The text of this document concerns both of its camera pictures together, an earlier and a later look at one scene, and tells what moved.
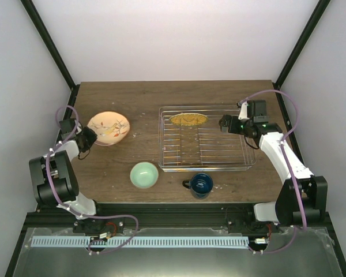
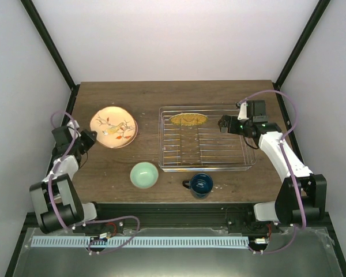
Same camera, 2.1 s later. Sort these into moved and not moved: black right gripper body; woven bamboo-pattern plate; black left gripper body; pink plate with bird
Moved: pink plate with bird
Not moved: black right gripper body; woven bamboo-pattern plate; black left gripper body
